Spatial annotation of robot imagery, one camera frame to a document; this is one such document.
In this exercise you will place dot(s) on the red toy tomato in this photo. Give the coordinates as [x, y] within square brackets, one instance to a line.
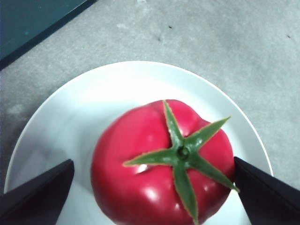
[145, 182]

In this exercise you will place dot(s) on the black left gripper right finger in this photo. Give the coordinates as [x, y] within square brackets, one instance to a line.
[267, 199]

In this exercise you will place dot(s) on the grey round plate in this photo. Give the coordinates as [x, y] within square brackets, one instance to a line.
[77, 112]

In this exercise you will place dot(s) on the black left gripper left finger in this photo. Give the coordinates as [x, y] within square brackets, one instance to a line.
[39, 194]

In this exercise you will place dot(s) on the black rectangular tray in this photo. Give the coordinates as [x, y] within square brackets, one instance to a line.
[30, 23]

